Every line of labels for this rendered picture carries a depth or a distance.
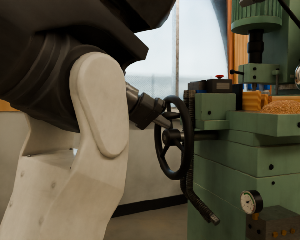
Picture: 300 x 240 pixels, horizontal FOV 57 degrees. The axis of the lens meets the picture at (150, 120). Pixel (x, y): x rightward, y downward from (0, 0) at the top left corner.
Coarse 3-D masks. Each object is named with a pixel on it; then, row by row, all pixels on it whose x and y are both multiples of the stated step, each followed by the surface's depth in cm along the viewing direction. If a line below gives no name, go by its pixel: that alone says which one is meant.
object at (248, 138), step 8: (224, 136) 96; (232, 136) 91; (240, 136) 87; (248, 136) 84; (256, 136) 82; (264, 136) 83; (272, 136) 84; (288, 136) 86; (296, 136) 87; (248, 144) 84; (256, 144) 82; (264, 144) 83; (272, 144) 84; (280, 144) 86
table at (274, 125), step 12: (180, 120) 106; (204, 120) 90; (216, 120) 91; (228, 120) 93; (240, 120) 87; (252, 120) 82; (264, 120) 77; (276, 120) 73; (288, 120) 74; (252, 132) 82; (264, 132) 77; (276, 132) 73; (288, 132) 74
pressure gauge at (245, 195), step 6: (246, 192) 76; (252, 192) 75; (258, 192) 75; (240, 198) 78; (246, 198) 76; (252, 198) 73; (258, 198) 73; (240, 204) 78; (246, 204) 76; (252, 204) 74; (258, 204) 73; (246, 210) 76; (252, 210) 74; (258, 210) 73; (252, 216) 77
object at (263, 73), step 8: (248, 64) 100; (256, 64) 100; (264, 64) 102; (272, 64) 103; (248, 72) 100; (256, 72) 101; (264, 72) 102; (240, 80) 105; (248, 80) 100; (256, 80) 101; (264, 80) 102; (272, 80) 103
